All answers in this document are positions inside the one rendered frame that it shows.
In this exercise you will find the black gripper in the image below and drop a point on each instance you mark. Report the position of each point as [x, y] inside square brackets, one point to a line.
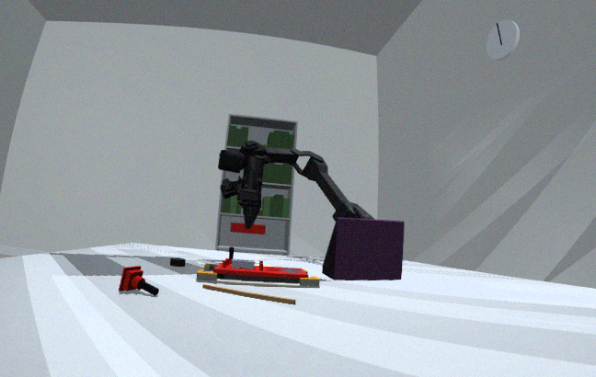
[250, 194]

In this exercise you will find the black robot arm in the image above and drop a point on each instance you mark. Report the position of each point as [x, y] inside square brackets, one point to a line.
[252, 158]

